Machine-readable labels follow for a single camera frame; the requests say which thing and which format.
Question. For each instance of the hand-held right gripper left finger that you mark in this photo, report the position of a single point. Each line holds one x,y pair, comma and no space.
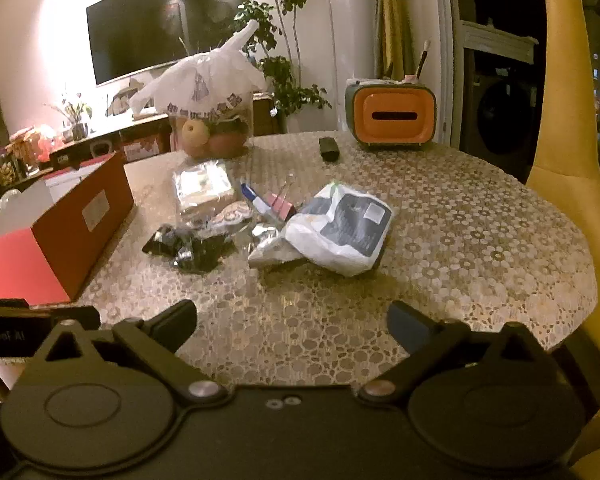
172,322

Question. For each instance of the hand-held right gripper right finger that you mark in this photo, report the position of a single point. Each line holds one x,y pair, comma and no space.
406,321

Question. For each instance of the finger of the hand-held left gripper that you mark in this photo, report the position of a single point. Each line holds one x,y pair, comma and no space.
65,316

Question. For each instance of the black wrappers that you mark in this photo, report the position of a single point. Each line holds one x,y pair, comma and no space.
195,250

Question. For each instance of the red cardboard box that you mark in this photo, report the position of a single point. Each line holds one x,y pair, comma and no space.
65,230

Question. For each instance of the white black plastic pouch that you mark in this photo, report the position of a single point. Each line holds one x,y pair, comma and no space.
342,227

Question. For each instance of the clear plastic food packet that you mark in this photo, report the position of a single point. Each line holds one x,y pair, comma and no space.
202,187

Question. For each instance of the silver foil wrapper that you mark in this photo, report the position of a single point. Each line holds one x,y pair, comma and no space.
270,250

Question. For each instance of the patterned card packet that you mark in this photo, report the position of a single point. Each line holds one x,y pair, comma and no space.
230,215

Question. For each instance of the blue white small tube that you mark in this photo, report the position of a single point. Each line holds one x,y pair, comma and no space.
250,194

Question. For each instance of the pink binder clip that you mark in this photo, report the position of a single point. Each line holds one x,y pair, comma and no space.
279,206

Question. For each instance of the group of snack jars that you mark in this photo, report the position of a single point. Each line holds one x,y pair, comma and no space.
25,152

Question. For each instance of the red printed carton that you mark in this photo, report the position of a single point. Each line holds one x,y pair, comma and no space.
141,149

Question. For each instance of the red apple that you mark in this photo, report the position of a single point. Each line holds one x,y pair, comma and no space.
227,145

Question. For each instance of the small black remote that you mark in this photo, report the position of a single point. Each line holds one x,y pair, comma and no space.
329,148

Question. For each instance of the yellow apple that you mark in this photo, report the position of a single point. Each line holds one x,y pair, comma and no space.
195,132

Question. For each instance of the wooden television cabinet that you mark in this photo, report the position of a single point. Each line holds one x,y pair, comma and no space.
145,130

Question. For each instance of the potted flower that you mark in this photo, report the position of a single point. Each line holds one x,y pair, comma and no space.
72,115

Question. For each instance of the orange tissue box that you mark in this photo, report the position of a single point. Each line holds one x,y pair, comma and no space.
390,115

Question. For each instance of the washing machine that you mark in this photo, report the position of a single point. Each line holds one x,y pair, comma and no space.
500,120

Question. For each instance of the white plastic fruit bag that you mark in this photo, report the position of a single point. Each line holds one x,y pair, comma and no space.
205,80

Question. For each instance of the yellow chair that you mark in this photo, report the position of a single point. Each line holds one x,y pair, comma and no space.
565,110

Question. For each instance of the tall leafy plant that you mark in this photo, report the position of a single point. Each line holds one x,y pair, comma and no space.
280,60

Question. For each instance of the yellow curtain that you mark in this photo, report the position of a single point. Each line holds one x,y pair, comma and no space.
395,20

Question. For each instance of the wall television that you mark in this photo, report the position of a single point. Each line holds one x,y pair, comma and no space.
165,30

